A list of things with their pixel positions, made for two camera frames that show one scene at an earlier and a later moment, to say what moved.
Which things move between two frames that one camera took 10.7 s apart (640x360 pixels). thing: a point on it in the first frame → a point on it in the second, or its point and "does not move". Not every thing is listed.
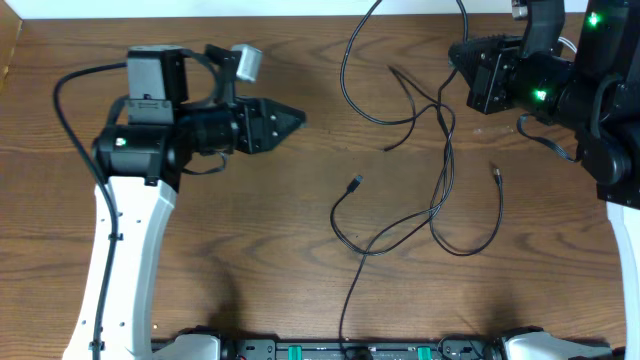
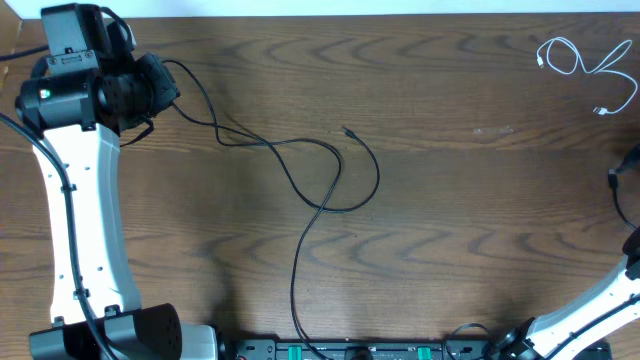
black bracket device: [360, 349] does not move
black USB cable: [360, 177] → [613, 181]
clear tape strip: [493, 131] does not move
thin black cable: [402, 75] → [270, 155]
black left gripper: [255, 131] → [165, 86]
